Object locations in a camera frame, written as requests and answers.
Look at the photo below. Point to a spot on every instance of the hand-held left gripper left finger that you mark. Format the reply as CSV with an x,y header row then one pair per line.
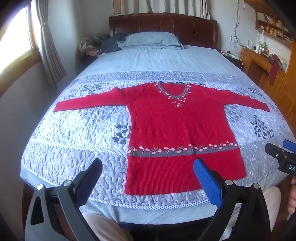
x,y
89,178

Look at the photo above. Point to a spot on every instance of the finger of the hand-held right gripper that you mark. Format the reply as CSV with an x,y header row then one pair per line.
x,y
274,150
290,146

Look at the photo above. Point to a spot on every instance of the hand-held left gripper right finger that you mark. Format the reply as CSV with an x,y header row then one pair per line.
x,y
207,183

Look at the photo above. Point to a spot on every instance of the red knitted sweater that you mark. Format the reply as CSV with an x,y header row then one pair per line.
x,y
173,129

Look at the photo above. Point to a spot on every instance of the person's right hand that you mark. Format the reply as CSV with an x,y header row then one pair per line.
x,y
293,197

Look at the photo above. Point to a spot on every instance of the grey leaf-print quilted bedspread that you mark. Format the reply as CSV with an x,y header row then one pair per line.
x,y
81,139

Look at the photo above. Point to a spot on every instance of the person's left leg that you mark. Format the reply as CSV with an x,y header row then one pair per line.
x,y
104,228

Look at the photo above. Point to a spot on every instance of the dark red hanging cloth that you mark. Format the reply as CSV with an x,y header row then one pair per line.
x,y
274,69

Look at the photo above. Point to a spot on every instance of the wooden desk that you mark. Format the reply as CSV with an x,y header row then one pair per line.
x,y
259,67

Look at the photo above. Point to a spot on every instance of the dark nightstand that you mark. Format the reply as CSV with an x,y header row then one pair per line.
x,y
232,60

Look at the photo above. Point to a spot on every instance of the white bottle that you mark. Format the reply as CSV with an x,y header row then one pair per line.
x,y
257,47

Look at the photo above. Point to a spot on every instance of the light blue bed sheet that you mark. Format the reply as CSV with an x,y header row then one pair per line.
x,y
161,60

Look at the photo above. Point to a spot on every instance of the dark blue cloth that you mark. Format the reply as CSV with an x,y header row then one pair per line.
x,y
112,42

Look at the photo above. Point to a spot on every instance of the grey window curtain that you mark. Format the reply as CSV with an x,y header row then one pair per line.
x,y
49,46

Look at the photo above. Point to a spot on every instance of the light blue pillow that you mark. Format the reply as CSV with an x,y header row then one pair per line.
x,y
150,39

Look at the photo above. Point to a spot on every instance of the window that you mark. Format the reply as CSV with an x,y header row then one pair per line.
x,y
16,39

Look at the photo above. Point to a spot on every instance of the dark wooden bed headboard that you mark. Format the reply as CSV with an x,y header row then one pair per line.
x,y
166,23

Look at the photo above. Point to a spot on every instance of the white striped curtain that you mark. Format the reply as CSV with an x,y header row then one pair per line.
x,y
173,8

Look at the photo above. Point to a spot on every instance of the wooden wall shelf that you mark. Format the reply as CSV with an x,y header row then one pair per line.
x,y
270,20

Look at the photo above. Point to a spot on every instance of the beige wall hanging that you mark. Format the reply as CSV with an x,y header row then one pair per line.
x,y
117,6

